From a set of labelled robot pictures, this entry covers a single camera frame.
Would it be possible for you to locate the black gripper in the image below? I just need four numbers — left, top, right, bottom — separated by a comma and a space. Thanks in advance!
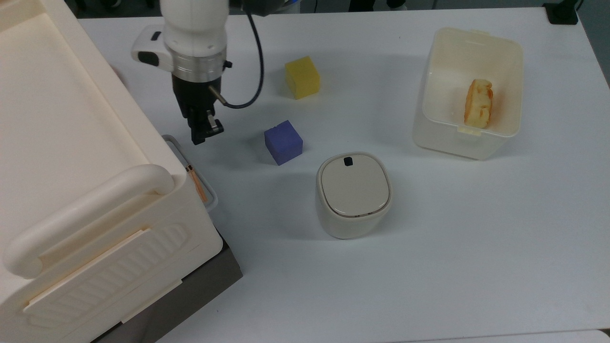
173, 76, 224, 145

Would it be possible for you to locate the wooden drawer with white handle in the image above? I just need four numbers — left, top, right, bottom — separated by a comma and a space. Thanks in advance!
162, 134, 219, 213

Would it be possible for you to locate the orange-brown tag on storage box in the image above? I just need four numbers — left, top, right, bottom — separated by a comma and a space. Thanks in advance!
186, 164, 209, 203

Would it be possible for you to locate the purple foam cube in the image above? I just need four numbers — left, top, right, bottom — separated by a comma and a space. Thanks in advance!
264, 120, 304, 166

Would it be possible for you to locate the yellow foam cube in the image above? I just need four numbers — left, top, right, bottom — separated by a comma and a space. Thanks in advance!
285, 56, 321, 100

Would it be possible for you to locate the cream plastic storage box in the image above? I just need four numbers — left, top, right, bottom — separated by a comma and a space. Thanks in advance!
0, 0, 224, 343

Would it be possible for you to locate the dark brown wooden cabinet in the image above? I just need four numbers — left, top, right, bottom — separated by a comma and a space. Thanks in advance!
93, 233, 243, 343

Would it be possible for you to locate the cream round lidded canister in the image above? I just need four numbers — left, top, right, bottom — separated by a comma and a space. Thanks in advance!
315, 151, 394, 240

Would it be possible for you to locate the translucent white plastic container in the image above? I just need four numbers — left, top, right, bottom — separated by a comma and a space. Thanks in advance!
412, 27, 524, 161

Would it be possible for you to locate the orange toasted bread slice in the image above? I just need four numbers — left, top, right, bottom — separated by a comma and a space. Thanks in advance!
464, 79, 494, 129

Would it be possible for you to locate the black table clamp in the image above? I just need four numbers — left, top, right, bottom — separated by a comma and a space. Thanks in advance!
543, 2, 580, 25

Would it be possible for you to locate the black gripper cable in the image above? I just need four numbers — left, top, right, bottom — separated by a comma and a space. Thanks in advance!
209, 12, 265, 110

